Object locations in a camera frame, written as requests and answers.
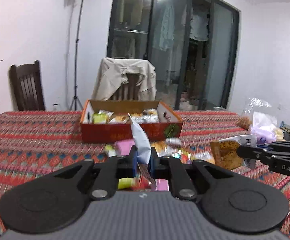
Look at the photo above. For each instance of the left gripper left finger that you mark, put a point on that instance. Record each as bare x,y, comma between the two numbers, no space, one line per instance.
58,199

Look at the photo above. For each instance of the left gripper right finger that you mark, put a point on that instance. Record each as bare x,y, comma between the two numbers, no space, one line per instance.
228,200

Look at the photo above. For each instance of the brown cookie snack packet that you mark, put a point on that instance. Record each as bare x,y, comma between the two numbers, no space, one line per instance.
224,151

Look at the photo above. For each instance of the white blue snack packet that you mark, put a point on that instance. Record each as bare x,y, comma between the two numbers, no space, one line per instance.
143,152

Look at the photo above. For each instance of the green white snack packet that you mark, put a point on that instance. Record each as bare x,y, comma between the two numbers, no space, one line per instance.
100,118

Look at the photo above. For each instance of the purple tissue pack in bag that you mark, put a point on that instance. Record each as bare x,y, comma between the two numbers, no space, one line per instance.
262,121

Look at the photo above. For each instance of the red patterned tablecloth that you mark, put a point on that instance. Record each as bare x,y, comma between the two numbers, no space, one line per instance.
36,143

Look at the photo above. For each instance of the purple snack packet back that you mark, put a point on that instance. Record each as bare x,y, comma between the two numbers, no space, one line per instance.
123,147

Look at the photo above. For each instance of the orange cardboard snack box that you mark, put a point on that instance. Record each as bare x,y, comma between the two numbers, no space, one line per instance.
168,125

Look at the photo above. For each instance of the dark wooden chair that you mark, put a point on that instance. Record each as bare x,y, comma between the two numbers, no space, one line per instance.
27,86

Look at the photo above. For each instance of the wooden chair with jacket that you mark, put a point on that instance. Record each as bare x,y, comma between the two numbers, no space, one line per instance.
127,91

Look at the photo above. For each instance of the beige jacket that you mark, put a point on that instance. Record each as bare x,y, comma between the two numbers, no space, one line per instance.
113,73

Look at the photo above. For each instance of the black framed glass sliding door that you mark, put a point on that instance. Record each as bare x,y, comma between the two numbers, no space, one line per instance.
191,43

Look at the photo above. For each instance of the studio light on tripod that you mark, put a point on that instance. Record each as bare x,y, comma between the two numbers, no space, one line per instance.
75,100

